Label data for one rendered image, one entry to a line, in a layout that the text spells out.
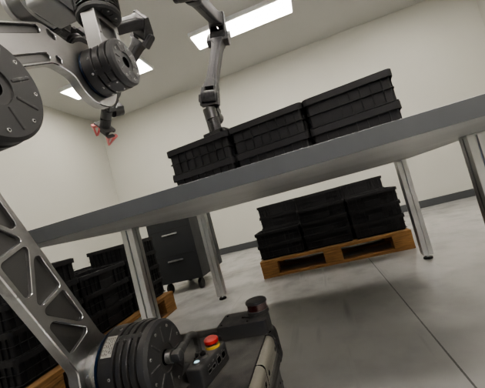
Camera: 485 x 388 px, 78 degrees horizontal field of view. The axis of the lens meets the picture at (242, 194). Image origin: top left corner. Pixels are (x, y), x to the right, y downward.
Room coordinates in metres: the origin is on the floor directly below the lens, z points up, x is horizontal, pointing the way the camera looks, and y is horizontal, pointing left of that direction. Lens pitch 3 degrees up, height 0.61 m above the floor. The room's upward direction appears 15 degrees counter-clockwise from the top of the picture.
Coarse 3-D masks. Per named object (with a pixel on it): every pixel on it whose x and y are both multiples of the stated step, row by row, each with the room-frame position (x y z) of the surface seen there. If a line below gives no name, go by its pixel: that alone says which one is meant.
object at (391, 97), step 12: (372, 84) 0.98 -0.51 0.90; (384, 84) 0.97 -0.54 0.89; (336, 96) 1.02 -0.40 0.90; (348, 96) 1.01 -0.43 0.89; (360, 96) 0.99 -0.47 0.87; (372, 96) 0.98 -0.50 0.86; (384, 96) 0.97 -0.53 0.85; (312, 108) 1.05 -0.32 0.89; (324, 108) 1.04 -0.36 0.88; (336, 108) 1.02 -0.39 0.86; (348, 108) 1.01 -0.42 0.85; (360, 108) 1.00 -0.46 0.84; (372, 108) 0.98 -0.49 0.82; (312, 120) 1.05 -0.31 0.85; (324, 120) 1.04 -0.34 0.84; (336, 120) 1.02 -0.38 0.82
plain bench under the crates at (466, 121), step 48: (480, 96) 0.55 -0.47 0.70; (336, 144) 0.61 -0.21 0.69; (384, 144) 0.59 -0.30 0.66; (432, 144) 1.04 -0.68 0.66; (480, 144) 1.04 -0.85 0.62; (192, 192) 0.68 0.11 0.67; (240, 192) 0.91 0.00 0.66; (480, 192) 1.07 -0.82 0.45; (48, 240) 0.78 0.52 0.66; (144, 288) 1.37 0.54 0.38
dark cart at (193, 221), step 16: (160, 224) 2.85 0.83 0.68; (176, 224) 2.81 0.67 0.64; (192, 224) 2.85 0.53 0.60; (160, 240) 2.86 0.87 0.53; (176, 240) 2.82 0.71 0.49; (192, 240) 2.79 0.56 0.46; (160, 256) 2.87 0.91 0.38; (176, 256) 2.83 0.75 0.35; (192, 256) 2.79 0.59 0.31; (160, 272) 2.88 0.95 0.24; (176, 272) 2.84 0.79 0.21; (192, 272) 2.80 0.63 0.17; (208, 272) 2.92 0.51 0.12
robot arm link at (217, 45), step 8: (208, 40) 1.38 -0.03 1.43; (216, 40) 1.36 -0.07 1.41; (224, 40) 1.37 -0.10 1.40; (216, 48) 1.33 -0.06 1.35; (224, 48) 1.40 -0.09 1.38; (216, 56) 1.32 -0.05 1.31; (216, 64) 1.30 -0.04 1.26; (208, 72) 1.29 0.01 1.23; (216, 72) 1.28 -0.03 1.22; (208, 80) 1.26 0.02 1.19; (216, 80) 1.26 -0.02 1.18; (208, 88) 1.26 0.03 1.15; (216, 88) 1.25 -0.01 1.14; (200, 96) 1.24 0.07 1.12; (208, 96) 1.23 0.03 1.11
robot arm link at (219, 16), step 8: (176, 0) 1.04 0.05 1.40; (200, 0) 1.08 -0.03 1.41; (208, 0) 1.19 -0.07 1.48; (200, 8) 1.15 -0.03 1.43; (208, 8) 1.19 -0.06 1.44; (208, 16) 1.24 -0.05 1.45; (216, 16) 1.29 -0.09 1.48; (224, 16) 1.37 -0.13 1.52; (216, 24) 1.34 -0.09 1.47; (224, 24) 1.37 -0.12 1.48; (216, 32) 1.38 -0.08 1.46; (224, 32) 1.37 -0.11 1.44
